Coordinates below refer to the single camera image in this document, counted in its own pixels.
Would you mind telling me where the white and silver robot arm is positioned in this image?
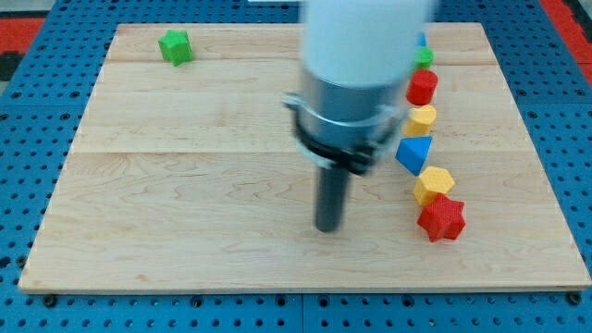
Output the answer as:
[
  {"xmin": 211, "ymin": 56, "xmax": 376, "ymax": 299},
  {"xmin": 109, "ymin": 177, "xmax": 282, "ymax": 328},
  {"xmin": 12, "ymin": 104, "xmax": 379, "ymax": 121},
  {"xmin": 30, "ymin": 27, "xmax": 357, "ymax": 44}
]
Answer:
[{"xmin": 283, "ymin": 0, "xmax": 438, "ymax": 175}]

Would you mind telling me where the blue block behind arm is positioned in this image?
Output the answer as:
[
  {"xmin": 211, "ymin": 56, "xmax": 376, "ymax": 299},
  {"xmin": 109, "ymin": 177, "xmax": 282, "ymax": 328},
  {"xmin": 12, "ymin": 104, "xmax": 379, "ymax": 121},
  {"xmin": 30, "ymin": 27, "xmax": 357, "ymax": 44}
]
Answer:
[{"xmin": 417, "ymin": 31, "xmax": 427, "ymax": 46}]

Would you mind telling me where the red star block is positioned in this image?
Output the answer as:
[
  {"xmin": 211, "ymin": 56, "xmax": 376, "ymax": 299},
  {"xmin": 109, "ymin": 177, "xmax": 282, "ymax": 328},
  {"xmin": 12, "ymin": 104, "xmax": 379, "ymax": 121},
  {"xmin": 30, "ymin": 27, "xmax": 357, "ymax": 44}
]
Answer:
[{"xmin": 417, "ymin": 193, "xmax": 466, "ymax": 242}]

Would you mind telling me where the green star block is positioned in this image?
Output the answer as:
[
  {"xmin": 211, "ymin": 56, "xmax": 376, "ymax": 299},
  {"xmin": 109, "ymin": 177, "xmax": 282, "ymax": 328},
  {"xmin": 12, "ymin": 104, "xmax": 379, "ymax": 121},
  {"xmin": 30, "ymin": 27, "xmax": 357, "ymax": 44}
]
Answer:
[{"xmin": 158, "ymin": 30, "xmax": 193, "ymax": 67}]

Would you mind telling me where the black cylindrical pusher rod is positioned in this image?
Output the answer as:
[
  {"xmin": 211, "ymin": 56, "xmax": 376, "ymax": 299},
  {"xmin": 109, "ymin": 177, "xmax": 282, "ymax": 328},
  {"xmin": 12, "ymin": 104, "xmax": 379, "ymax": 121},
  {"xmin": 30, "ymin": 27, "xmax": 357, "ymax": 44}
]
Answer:
[{"xmin": 314, "ymin": 167, "xmax": 350, "ymax": 232}]

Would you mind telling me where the light wooden board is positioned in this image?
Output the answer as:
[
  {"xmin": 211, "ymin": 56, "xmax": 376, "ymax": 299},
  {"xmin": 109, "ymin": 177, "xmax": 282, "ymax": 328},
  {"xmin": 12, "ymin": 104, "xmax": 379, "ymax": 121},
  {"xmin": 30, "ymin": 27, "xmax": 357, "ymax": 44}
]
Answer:
[{"xmin": 18, "ymin": 23, "xmax": 591, "ymax": 295}]

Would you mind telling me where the blue triangle block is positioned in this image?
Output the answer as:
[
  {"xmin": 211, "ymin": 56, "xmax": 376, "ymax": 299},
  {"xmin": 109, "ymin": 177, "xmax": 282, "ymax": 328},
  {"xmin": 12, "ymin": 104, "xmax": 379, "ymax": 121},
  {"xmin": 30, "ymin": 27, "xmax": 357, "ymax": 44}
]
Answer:
[{"xmin": 395, "ymin": 136, "xmax": 433, "ymax": 176}]

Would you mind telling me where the yellow rounded block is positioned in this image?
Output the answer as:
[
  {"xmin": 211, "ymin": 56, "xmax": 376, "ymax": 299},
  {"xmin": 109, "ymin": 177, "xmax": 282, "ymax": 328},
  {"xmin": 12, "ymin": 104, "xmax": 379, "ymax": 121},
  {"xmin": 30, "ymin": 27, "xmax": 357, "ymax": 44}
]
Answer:
[{"xmin": 402, "ymin": 105, "xmax": 438, "ymax": 137}]

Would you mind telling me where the yellow hexagon block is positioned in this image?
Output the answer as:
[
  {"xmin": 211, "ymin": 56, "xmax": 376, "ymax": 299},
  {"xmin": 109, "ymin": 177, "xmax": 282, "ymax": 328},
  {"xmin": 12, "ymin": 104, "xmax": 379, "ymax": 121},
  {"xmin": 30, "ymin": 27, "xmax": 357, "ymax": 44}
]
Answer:
[{"xmin": 413, "ymin": 166, "xmax": 455, "ymax": 206}]

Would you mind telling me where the red cylinder block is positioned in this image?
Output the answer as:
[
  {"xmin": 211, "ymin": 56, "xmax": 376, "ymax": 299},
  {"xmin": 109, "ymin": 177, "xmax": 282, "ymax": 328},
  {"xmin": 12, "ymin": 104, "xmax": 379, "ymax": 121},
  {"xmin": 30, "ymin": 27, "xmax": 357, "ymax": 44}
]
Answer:
[{"xmin": 406, "ymin": 69, "xmax": 438, "ymax": 105}]

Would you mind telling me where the green cylinder block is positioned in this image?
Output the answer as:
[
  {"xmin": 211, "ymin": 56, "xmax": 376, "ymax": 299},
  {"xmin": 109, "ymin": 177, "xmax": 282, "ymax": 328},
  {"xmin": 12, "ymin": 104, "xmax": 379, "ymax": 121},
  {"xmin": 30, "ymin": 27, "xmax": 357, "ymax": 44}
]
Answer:
[{"xmin": 413, "ymin": 46, "xmax": 435, "ymax": 70}]

